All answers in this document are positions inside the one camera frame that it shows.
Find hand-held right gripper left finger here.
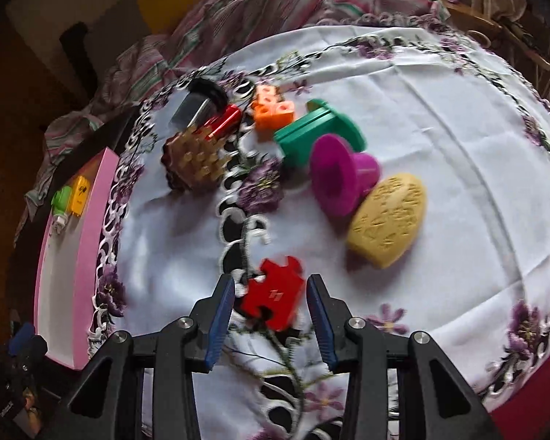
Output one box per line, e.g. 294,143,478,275
50,275,237,440

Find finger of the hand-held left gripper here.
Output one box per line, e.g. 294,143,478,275
7,323,37,358

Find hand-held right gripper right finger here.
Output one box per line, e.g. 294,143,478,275
306,274,502,440

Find red puzzle piece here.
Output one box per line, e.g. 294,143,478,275
241,257,305,333

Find yellow embossed oval block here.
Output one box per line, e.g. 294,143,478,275
347,173,428,269

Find magenta plastic spool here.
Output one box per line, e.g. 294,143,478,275
309,134,380,219

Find brown pegged brush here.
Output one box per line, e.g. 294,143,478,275
162,126,232,192

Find green plastic spool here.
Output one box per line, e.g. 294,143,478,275
274,98,367,169

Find red capsule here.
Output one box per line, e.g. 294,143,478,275
203,104,243,140

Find green and white small toy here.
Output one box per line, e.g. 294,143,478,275
50,184,72,234

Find orange small toy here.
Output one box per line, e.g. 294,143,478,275
70,175,92,218

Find orange interlocking blocks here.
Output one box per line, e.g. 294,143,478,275
250,85,297,140

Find white embroidered floral tablecloth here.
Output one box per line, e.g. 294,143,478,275
87,25,550,440

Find black and silver cylinder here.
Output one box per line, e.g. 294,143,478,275
169,78,230,129

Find red fabric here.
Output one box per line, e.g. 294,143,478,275
483,339,550,440

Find black rolled mat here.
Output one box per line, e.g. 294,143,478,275
59,23,98,102

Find pink green striped cloth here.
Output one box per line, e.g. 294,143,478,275
25,0,450,207

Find wooden chair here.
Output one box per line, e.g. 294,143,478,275
440,0,550,78

